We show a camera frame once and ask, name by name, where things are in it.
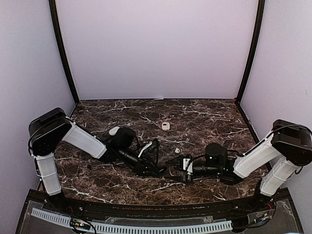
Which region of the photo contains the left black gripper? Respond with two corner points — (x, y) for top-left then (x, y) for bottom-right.
(119, 146), (161, 176)

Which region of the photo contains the beige gold-rimmed charging case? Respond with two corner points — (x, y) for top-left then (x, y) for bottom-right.
(161, 122), (171, 131)

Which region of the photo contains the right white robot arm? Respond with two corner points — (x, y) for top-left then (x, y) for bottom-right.
(166, 119), (312, 212)

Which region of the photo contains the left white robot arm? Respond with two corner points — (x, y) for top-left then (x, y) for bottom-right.
(28, 108), (166, 213)

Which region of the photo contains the white oval charging case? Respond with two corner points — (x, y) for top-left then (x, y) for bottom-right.
(109, 126), (120, 136)

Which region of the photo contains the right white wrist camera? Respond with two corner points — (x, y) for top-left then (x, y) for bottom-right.
(182, 158), (193, 175)

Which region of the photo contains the white slotted cable duct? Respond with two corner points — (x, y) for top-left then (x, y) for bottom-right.
(31, 208), (233, 234)

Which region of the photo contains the black front table rail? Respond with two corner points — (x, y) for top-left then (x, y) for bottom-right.
(62, 198), (255, 219)

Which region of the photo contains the left black frame post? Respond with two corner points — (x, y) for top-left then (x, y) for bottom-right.
(48, 0), (80, 105)

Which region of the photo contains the black frame post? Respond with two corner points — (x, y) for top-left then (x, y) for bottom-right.
(48, 0), (80, 105)
(235, 0), (266, 105)

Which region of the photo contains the right black frame post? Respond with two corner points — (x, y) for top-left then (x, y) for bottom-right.
(235, 0), (266, 105)

